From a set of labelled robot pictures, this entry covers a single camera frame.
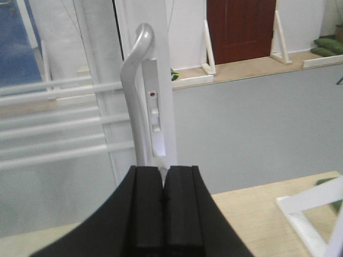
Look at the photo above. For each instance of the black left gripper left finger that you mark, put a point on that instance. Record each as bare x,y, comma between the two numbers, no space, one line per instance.
128,223

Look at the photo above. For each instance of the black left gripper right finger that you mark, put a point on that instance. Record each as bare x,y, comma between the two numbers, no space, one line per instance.
194,225

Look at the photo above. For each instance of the white framed sliding glass door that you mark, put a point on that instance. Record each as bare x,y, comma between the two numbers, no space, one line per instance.
77,116

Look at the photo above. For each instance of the grey door handle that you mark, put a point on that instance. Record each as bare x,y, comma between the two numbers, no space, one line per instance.
137,115

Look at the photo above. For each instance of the white door lock plate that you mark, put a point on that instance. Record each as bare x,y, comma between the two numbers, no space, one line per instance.
152,92

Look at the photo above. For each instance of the blue door panel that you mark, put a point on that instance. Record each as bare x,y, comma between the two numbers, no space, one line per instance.
18,62

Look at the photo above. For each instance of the dark red wooden door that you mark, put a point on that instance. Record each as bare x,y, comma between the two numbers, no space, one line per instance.
240,29

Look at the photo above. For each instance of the light wooden floor platform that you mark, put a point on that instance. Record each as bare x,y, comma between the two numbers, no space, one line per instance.
253,212

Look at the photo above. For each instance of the green cushions pile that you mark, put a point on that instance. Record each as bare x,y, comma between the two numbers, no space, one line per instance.
327,47

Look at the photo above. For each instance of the white triangular support bracket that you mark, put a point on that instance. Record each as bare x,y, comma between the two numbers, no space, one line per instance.
278,37
205,74

